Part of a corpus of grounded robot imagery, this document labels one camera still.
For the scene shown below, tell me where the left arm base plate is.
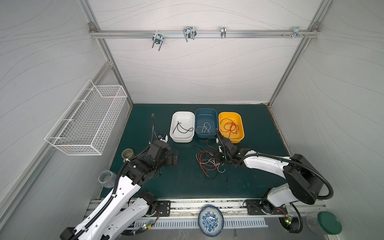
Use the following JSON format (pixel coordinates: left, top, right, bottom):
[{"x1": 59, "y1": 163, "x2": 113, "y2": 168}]
[{"x1": 144, "y1": 201, "x2": 171, "y2": 217}]

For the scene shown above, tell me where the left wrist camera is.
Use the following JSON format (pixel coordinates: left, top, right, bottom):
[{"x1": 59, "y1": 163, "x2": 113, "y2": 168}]
[{"x1": 157, "y1": 133, "x2": 169, "y2": 143}]

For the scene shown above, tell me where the metal bracket right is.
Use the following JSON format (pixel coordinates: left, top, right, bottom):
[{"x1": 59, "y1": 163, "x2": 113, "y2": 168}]
[{"x1": 282, "y1": 27, "x2": 309, "y2": 39}]

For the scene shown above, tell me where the metal hook small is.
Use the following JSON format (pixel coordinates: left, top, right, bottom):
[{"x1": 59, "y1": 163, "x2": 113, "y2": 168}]
[{"x1": 221, "y1": 27, "x2": 227, "y2": 39}]

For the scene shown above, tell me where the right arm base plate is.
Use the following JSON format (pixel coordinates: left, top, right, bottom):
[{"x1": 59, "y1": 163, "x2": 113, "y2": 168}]
[{"x1": 243, "y1": 199, "x2": 288, "y2": 216}]

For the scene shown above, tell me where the olive green mug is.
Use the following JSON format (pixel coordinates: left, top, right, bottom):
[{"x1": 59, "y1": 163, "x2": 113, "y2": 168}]
[{"x1": 121, "y1": 149, "x2": 135, "y2": 162}]

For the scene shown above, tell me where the blue white patterned plate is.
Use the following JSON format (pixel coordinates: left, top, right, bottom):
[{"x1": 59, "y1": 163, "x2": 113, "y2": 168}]
[{"x1": 198, "y1": 205, "x2": 224, "y2": 238}]

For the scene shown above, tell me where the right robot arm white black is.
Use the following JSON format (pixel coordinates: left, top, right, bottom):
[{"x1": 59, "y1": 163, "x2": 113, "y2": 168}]
[{"x1": 216, "y1": 129, "x2": 334, "y2": 212}]

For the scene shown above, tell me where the aluminium crossbar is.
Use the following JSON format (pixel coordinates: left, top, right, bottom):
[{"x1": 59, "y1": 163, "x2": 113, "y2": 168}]
[{"x1": 90, "y1": 29, "x2": 321, "y2": 39}]

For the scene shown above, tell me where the white cable tangle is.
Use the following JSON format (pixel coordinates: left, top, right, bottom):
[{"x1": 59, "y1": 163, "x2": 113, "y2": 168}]
[{"x1": 196, "y1": 121, "x2": 214, "y2": 135}]

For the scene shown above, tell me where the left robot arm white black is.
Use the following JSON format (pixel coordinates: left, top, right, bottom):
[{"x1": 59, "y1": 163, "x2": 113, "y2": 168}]
[{"x1": 60, "y1": 140, "x2": 179, "y2": 240}]

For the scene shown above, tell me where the metal hook clamp left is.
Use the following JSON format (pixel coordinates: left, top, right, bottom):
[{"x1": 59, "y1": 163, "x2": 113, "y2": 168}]
[{"x1": 152, "y1": 33, "x2": 164, "y2": 51}]

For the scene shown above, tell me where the jar with green lid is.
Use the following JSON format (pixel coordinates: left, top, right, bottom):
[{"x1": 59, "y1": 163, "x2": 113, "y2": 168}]
[{"x1": 307, "y1": 211, "x2": 343, "y2": 236}]

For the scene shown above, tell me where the clear plastic cup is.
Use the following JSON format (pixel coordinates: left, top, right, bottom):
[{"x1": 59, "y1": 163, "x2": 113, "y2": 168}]
[{"x1": 98, "y1": 170, "x2": 117, "y2": 189}]

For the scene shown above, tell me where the white plastic bin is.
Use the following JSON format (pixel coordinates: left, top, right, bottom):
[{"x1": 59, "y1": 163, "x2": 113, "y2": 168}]
[{"x1": 170, "y1": 111, "x2": 195, "y2": 143}]

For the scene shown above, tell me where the metal hook clamp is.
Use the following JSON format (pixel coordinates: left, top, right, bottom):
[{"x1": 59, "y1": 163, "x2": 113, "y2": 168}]
[
  {"x1": 183, "y1": 27, "x2": 197, "y2": 42},
  {"x1": 152, "y1": 33, "x2": 164, "y2": 51}
]

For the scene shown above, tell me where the metal hook clamp middle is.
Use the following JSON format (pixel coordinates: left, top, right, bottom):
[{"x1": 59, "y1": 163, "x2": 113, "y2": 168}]
[{"x1": 183, "y1": 27, "x2": 197, "y2": 42}]

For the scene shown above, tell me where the blue plastic bin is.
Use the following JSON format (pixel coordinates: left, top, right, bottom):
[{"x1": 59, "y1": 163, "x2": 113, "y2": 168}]
[{"x1": 195, "y1": 108, "x2": 219, "y2": 139}]

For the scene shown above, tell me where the black cable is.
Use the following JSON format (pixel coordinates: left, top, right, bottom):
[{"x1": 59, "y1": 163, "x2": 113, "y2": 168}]
[
  {"x1": 172, "y1": 120, "x2": 195, "y2": 135},
  {"x1": 193, "y1": 144, "x2": 230, "y2": 184}
]

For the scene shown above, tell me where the white wire basket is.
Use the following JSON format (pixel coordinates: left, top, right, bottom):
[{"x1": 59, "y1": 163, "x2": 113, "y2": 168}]
[{"x1": 45, "y1": 80, "x2": 127, "y2": 156}]

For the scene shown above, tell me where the yellow plastic bin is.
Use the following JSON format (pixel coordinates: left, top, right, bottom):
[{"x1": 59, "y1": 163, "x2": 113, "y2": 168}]
[{"x1": 218, "y1": 112, "x2": 245, "y2": 144}]

